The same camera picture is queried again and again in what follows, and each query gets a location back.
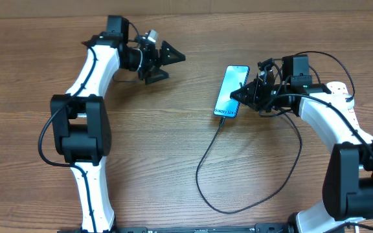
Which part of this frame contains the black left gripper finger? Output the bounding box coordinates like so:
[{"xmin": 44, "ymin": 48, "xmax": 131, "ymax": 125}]
[
  {"xmin": 144, "ymin": 69, "xmax": 169, "ymax": 85},
  {"xmin": 159, "ymin": 41, "xmax": 186, "ymax": 65}
]

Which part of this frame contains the blue Galaxy S24 smartphone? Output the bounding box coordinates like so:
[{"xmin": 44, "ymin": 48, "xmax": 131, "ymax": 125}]
[{"xmin": 214, "ymin": 65, "xmax": 250, "ymax": 118}]

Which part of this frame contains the black USB charging cable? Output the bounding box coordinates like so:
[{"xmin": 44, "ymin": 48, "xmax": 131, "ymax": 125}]
[{"xmin": 195, "ymin": 50, "xmax": 356, "ymax": 215}]

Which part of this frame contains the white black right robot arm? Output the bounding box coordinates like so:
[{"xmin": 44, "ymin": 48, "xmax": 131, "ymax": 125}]
[{"xmin": 231, "ymin": 52, "xmax": 373, "ymax": 232}]

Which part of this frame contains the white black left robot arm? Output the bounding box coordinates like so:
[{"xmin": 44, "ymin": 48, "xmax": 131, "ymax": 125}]
[{"xmin": 46, "ymin": 16, "xmax": 186, "ymax": 232}]

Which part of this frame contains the white charger plug adapter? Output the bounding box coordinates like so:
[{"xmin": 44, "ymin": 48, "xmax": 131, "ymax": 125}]
[{"xmin": 333, "ymin": 94, "xmax": 355, "ymax": 110}]

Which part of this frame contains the white power strip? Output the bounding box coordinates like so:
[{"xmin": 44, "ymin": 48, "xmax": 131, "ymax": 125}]
[{"xmin": 324, "ymin": 82, "xmax": 360, "ymax": 129}]

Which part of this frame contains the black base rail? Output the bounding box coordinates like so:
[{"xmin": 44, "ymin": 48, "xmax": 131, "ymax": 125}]
[{"xmin": 56, "ymin": 222, "xmax": 291, "ymax": 233}]

